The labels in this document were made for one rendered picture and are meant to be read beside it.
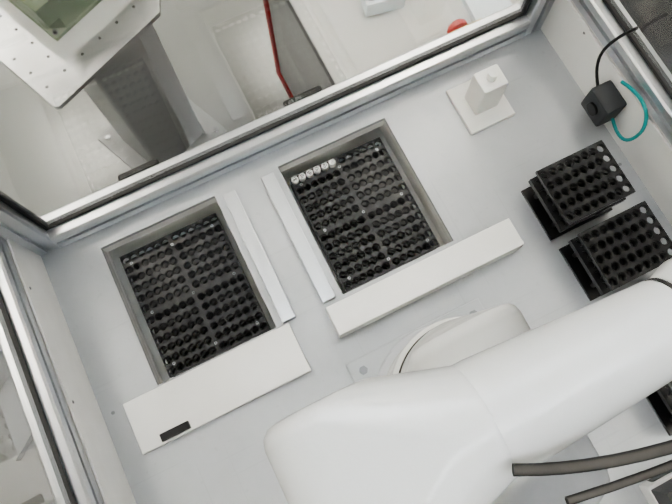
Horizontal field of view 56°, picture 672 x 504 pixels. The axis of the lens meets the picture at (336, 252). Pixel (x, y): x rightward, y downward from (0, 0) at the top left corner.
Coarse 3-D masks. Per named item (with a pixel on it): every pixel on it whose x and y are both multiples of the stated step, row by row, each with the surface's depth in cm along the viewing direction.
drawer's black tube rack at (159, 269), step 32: (160, 256) 110; (192, 256) 107; (224, 256) 107; (160, 288) 105; (192, 288) 105; (224, 288) 105; (160, 320) 104; (192, 320) 104; (224, 320) 107; (256, 320) 104; (160, 352) 103; (192, 352) 102; (224, 352) 105
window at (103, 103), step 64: (0, 0) 57; (64, 0) 60; (128, 0) 64; (192, 0) 68; (256, 0) 73; (320, 0) 78; (384, 0) 85; (448, 0) 92; (512, 0) 102; (0, 64) 64; (64, 64) 68; (128, 64) 73; (192, 64) 78; (256, 64) 85; (320, 64) 92; (384, 64) 101; (0, 128) 72; (64, 128) 78; (128, 128) 84; (192, 128) 92; (256, 128) 101; (0, 192) 84; (64, 192) 91
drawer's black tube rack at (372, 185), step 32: (384, 160) 114; (320, 192) 112; (352, 192) 109; (384, 192) 110; (320, 224) 108; (352, 224) 111; (384, 224) 108; (416, 224) 108; (352, 256) 109; (384, 256) 106; (416, 256) 106; (352, 288) 105
